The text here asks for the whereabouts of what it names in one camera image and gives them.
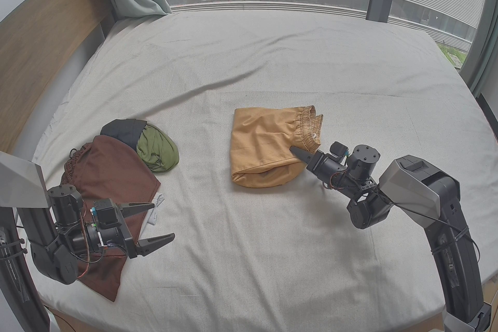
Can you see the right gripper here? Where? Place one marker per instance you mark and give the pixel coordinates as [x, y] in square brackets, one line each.
[330, 171]

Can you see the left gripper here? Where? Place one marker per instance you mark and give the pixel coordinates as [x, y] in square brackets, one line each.
[113, 241]

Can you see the tan shorts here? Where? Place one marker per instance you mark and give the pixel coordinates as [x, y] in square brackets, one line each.
[264, 143]

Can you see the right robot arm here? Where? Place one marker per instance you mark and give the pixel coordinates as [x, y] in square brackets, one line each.
[420, 186]

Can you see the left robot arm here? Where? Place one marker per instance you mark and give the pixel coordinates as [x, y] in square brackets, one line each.
[64, 202]

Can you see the bed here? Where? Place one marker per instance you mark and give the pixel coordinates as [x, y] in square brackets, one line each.
[272, 69]

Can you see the white garment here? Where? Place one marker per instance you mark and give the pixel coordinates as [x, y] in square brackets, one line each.
[153, 211]

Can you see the brown garment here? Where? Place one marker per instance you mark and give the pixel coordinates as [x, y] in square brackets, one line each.
[113, 175]

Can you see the green garment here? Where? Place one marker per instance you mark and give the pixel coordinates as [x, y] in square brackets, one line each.
[159, 151]

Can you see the black garment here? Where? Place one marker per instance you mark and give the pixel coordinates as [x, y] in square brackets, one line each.
[122, 132]

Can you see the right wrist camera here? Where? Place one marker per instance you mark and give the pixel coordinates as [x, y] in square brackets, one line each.
[338, 149]

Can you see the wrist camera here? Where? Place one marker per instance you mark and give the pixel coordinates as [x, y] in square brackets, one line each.
[338, 149]
[105, 213]

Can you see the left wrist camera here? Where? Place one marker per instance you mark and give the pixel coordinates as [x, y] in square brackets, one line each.
[105, 213]

